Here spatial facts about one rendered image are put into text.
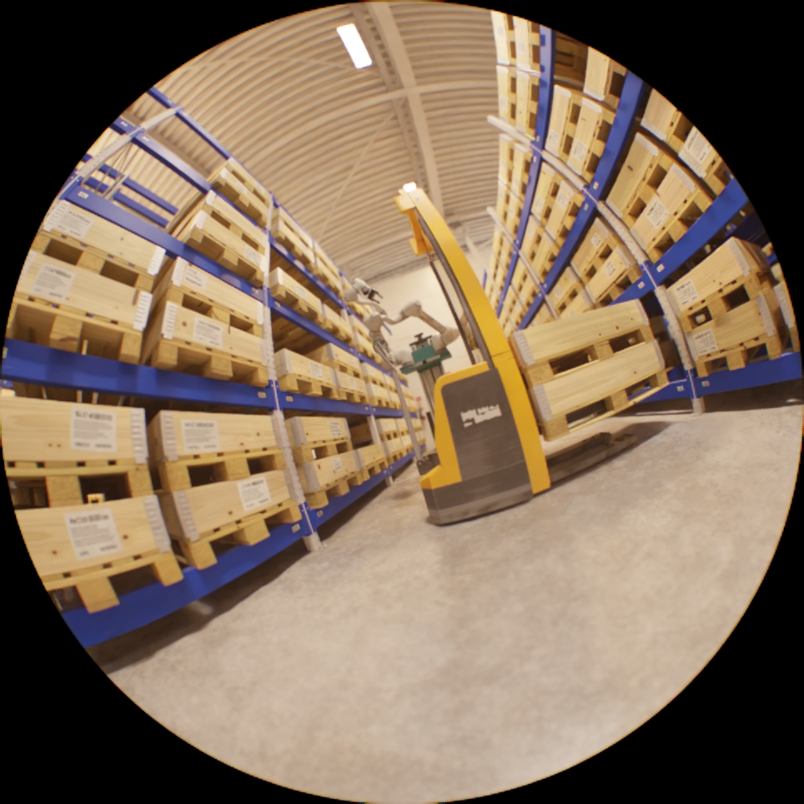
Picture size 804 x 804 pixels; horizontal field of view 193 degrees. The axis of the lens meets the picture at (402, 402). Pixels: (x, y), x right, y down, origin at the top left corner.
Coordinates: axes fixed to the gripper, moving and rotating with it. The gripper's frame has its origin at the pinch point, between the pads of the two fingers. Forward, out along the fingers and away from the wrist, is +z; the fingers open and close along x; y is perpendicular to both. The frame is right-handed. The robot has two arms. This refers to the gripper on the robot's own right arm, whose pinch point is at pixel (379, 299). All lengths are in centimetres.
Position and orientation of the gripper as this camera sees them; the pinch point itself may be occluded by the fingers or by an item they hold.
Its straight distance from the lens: 259.9
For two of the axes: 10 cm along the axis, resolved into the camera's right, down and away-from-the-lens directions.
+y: 4.7, -5.3, 7.0
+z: 7.5, 6.6, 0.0
